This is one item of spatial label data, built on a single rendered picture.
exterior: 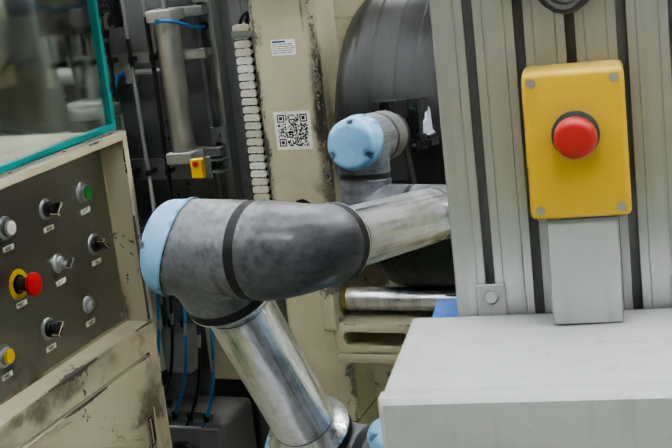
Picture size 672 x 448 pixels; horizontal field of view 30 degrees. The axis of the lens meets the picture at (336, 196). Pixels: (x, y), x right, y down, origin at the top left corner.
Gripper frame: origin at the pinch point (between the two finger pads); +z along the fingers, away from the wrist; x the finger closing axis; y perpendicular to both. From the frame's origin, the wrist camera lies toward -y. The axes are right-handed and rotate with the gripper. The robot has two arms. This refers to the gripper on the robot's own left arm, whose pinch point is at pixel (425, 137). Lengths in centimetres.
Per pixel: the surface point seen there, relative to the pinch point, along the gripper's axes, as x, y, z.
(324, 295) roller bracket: 26.0, -29.8, 14.6
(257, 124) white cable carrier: 41.2, 2.2, 23.2
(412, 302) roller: 10.1, -31.8, 18.5
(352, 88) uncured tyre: 13.6, 8.7, 3.4
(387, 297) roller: 15.0, -30.9, 18.6
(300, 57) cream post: 30.1, 14.6, 20.7
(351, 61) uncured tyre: 14.3, 13.3, 5.8
